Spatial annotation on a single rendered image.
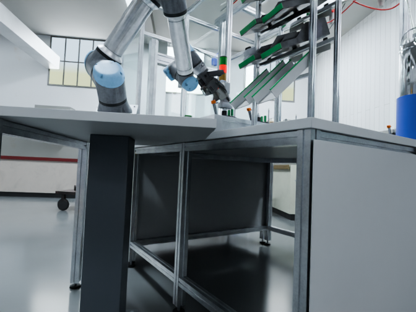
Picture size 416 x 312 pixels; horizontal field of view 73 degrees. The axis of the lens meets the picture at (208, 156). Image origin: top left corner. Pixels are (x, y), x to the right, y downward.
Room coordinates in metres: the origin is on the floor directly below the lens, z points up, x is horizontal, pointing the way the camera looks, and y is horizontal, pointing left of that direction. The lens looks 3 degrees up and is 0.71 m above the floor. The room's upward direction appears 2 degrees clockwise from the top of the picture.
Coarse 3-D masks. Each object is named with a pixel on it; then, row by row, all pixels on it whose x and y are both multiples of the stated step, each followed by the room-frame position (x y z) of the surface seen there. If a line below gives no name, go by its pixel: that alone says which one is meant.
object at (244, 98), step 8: (280, 64) 1.25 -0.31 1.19; (264, 72) 1.36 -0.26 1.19; (272, 72) 1.23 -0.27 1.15; (256, 80) 1.35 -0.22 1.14; (264, 80) 1.21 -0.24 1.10; (248, 88) 1.33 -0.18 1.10; (256, 88) 1.20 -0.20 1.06; (240, 96) 1.31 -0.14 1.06; (248, 96) 1.18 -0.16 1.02; (232, 104) 1.30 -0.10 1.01; (240, 104) 1.31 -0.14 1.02; (248, 104) 1.20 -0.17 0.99
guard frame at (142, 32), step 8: (160, 8) 2.17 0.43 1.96; (144, 24) 2.10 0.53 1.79; (144, 32) 2.62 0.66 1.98; (232, 32) 2.57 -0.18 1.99; (168, 40) 2.75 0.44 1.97; (248, 40) 2.68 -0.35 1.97; (232, 56) 3.11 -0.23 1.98; (136, 88) 2.10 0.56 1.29; (136, 96) 2.10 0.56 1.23; (136, 104) 2.08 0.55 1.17
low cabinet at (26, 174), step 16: (0, 160) 5.44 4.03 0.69; (16, 160) 5.47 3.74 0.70; (32, 160) 5.50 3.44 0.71; (48, 160) 5.50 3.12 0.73; (64, 160) 5.53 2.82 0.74; (0, 176) 5.44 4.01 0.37; (16, 176) 5.48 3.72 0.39; (32, 176) 5.51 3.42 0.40; (48, 176) 5.54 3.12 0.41; (64, 176) 5.57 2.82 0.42; (0, 192) 5.47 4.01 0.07; (16, 192) 5.50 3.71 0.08; (32, 192) 5.51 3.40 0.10; (48, 192) 5.54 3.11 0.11
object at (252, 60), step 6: (282, 36) 1.25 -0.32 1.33; (276, 42) 1.24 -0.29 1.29; (264, 48) 1.37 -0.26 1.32; (270, 48) 1.23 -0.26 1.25; (258, 54) 1.20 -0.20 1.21; (246, 60) 1.25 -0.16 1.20; (252, 60) 1.21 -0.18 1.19; (258, 60) 1.24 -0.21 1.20; (264, 60) 1.32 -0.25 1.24; (240, 66) 1.30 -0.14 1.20; (246, 66) 1.31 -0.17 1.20
